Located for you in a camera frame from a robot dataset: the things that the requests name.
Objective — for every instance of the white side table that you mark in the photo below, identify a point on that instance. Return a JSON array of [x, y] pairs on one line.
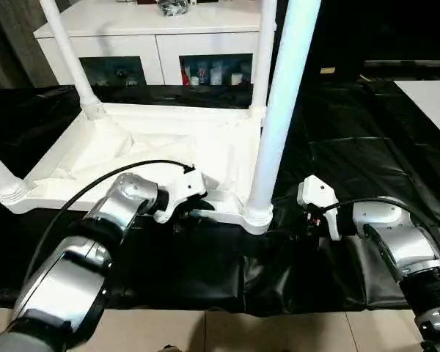
[[432, 106]]

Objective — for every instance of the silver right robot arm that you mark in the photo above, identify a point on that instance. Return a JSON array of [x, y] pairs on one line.
[[407, 238]]

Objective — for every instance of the white plastic table top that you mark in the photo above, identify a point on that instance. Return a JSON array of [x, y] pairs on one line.
[[168, 121]]

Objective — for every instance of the white plastic table leg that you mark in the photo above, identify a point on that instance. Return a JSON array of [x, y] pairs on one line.
[[3, 176], [69, 55], [278, 110], [264, 55]]

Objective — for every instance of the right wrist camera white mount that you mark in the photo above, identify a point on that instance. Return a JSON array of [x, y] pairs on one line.
[[315, 188]]

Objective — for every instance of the black box with yellow label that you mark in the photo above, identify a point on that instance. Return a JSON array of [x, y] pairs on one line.
[[388, 33]]

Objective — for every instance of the black mat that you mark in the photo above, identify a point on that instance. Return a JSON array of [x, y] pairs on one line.
[[352, 165]]

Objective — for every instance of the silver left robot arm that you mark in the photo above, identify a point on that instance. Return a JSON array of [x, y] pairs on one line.
[[66, 275]]

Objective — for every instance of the white cabinet with glass doors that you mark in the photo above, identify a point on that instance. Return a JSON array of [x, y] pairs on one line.
[[150, 25]]

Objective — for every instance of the grey curtain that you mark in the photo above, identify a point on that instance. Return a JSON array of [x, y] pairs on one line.
[[11, 44]]

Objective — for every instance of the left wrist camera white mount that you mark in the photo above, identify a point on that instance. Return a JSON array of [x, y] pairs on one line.
[[187, 185]]

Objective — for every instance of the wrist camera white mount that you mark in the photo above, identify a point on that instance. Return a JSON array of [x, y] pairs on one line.
[[315, 188], [187, 185]]

